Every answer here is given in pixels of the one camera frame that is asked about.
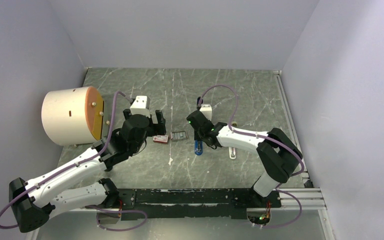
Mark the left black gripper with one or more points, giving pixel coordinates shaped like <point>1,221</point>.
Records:
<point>156,128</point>

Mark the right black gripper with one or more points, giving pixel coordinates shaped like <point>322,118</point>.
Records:
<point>196,136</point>

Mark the blue stapler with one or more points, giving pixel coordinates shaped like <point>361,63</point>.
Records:
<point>198,147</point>

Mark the red white staple box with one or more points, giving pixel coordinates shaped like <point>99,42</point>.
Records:
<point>163,139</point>

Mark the beige stapler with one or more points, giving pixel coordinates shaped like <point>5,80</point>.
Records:
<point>232,150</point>

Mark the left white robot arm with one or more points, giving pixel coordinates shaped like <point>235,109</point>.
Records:
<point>35,201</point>

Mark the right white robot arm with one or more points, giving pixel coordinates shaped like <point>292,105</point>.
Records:
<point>278,154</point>

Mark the cream cylindrical drum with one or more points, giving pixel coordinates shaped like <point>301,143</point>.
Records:
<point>75,116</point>

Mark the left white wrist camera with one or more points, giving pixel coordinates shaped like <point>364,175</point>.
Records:
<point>140,106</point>

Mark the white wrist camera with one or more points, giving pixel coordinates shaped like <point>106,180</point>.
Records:
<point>140,106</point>
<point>207,111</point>

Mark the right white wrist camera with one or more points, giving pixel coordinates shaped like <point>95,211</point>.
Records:
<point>207,111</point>

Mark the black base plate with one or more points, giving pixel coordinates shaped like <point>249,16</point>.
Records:
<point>193,202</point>

